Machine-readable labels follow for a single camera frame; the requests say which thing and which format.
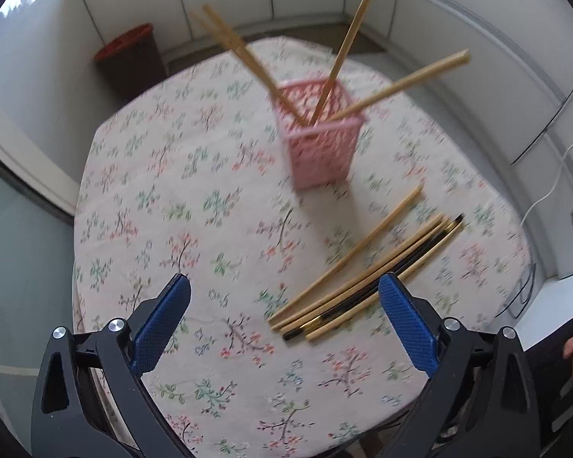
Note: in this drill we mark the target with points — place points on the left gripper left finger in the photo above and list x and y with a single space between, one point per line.
153 322

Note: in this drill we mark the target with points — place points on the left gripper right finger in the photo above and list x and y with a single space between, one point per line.
418 340

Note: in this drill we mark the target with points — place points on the bamboo chopstick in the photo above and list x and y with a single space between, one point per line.
389 259
238 54
389 288
340 59
248 57
338 265
413 79

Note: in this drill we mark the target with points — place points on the bamboo chopstick on table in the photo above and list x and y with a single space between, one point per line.
338 265
389 288
389 259

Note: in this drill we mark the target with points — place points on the floral tablecloth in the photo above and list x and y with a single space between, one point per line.
190 178

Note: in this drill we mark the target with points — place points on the black gold-banded chopstick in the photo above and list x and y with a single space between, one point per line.
361 292

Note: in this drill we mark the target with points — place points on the pink perforated plastic basket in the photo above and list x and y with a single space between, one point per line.
319 154

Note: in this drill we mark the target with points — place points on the brown waste bin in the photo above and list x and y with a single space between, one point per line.
131 63

